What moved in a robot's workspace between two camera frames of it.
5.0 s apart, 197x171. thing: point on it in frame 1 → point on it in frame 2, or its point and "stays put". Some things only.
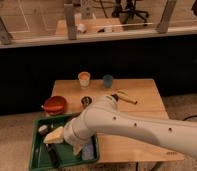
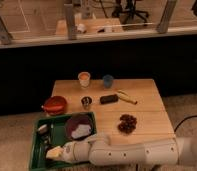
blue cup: [108, 80] stays put
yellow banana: [125, 96] stays put
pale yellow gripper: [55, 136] → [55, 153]
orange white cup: [84, 78] stays put
